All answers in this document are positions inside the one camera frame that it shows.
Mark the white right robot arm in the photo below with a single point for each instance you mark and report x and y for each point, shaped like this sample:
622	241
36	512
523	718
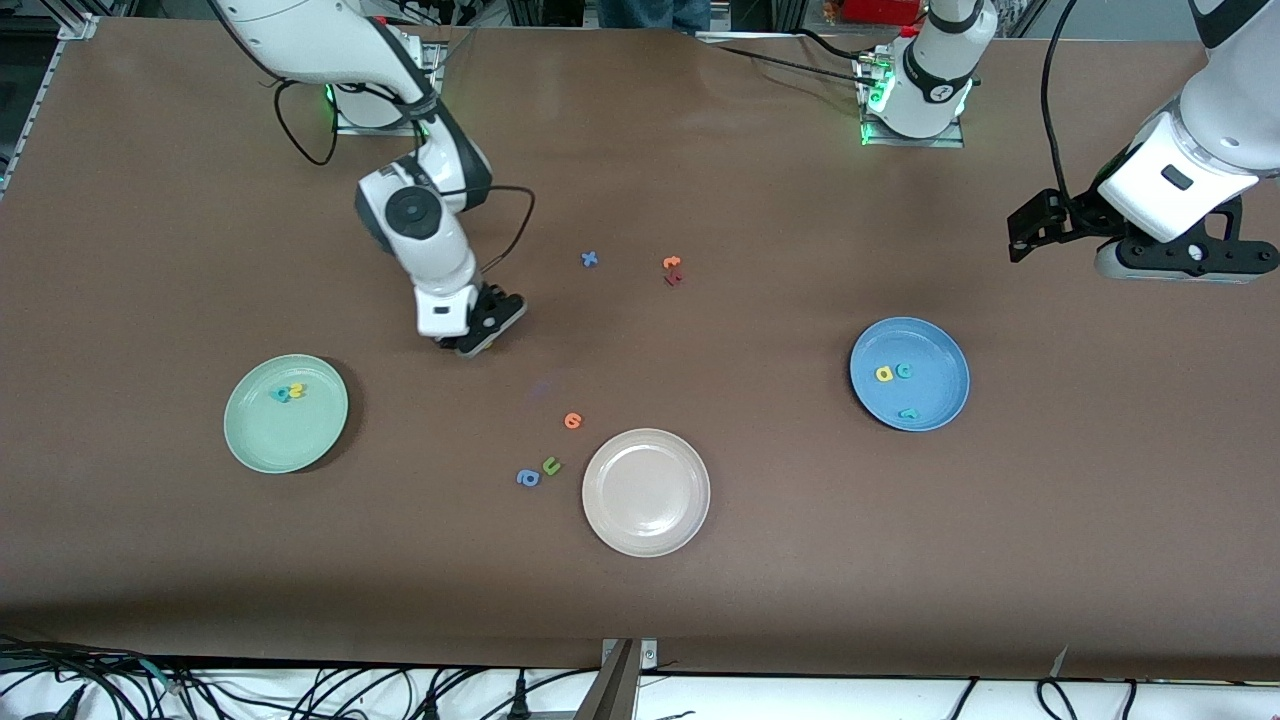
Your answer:
300	40

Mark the blue letter a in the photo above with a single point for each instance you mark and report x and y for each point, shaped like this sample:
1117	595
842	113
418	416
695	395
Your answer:
528	478

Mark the person in blue jeans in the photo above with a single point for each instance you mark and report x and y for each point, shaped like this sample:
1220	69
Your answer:
655	12

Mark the black plug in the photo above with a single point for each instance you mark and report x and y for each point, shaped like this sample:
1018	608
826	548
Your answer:
519	700

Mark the green plate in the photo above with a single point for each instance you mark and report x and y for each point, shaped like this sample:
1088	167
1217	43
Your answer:
285	430

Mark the red box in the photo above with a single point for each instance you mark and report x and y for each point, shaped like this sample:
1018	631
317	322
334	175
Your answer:
880	10

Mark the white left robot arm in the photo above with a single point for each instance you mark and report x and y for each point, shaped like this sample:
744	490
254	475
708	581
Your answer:
1230	100

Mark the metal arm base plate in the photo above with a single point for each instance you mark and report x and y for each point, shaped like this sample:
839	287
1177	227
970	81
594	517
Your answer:
370	130
940	142

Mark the aluminium frame corner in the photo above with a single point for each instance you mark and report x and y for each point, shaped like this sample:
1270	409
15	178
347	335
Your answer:
80	27

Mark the blue plate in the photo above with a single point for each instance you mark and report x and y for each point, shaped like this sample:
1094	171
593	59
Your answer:
930	395

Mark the dark grey beam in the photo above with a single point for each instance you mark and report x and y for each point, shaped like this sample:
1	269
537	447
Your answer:
610	695

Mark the silver table bracket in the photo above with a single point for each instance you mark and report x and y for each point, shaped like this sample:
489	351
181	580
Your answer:
648	655

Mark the white tape scrap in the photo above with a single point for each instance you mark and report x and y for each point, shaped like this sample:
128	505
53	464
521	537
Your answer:
1060	662

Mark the beige plate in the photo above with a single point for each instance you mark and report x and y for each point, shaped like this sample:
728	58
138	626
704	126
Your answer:
646	492

